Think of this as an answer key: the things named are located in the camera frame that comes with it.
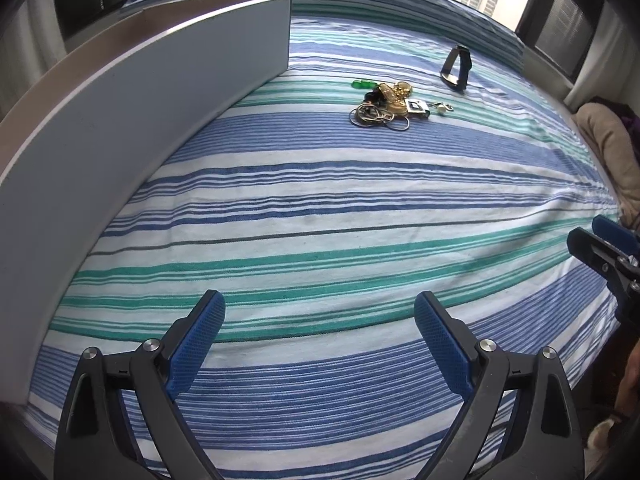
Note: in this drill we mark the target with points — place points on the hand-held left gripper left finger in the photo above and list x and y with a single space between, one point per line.
195 340

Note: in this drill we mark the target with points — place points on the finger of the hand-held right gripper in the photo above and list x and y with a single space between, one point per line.
612 234
590 250

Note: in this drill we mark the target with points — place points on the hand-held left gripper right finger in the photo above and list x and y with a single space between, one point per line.
442 345

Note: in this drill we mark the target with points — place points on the white cardboard box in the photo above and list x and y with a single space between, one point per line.
125 135

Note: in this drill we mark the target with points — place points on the person's right forearm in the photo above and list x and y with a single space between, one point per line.
631 385

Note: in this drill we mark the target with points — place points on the beige pillow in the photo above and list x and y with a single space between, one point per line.
610 145

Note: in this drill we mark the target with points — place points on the purple cloth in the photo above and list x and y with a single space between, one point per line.
632 120

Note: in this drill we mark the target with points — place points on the grey curtain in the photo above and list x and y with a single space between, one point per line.
35 45
600 70

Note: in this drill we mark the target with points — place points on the blue green striped blanket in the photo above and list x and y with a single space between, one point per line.
325 220

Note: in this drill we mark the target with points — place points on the black fitness band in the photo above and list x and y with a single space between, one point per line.
452 80

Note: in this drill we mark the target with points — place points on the square black white pendant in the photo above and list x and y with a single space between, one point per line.
416 108

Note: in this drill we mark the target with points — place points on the tangle of thin metal hoops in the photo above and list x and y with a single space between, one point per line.
372 119

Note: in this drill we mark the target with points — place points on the green bead pendant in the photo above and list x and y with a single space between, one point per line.
365 84

